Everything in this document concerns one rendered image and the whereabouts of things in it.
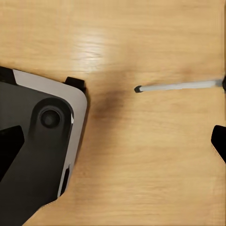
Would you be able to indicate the camera tripod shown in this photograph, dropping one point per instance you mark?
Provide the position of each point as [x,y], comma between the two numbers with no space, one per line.
[184,85]

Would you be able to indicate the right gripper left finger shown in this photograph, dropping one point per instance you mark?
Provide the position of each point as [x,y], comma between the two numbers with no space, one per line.
[11,141]

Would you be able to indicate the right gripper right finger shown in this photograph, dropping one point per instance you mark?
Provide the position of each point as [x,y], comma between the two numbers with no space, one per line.
[218,139]

